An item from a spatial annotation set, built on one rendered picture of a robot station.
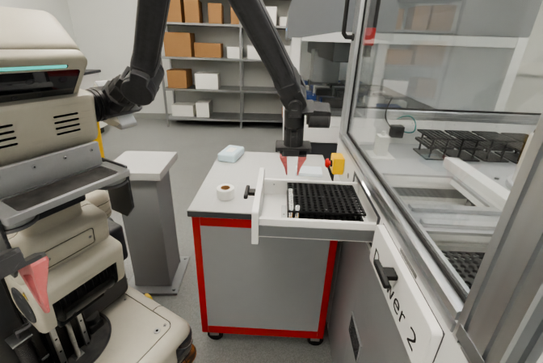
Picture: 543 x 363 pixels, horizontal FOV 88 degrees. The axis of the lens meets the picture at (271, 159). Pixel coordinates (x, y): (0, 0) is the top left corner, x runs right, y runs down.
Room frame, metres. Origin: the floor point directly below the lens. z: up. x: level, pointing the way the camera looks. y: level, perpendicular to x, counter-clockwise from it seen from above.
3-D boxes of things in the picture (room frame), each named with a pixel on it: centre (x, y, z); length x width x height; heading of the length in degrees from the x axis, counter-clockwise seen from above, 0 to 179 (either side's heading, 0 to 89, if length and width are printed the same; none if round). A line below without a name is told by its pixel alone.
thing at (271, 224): (0.77, -0.17, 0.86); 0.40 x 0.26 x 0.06; 89
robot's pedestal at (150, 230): (1.31, 0.66, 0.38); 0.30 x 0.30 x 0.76; 2
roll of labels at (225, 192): (0.99, 0.18, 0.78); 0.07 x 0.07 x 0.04
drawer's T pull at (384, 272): (0.45, -0.25, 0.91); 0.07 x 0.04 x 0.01; 179
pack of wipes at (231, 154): (1.40, 0.22, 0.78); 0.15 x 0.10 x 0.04; 165
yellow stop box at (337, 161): (1.10, -0.28, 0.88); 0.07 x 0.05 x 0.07; 179
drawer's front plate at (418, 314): (0.45, -0.27, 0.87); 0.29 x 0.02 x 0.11; 179
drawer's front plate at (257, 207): (0.77, 0.04, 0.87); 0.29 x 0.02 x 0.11; 179
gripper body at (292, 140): (0.78, -0.06, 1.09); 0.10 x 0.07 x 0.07; 88
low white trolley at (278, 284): (1.18, 0.01, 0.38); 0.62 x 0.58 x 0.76; 179
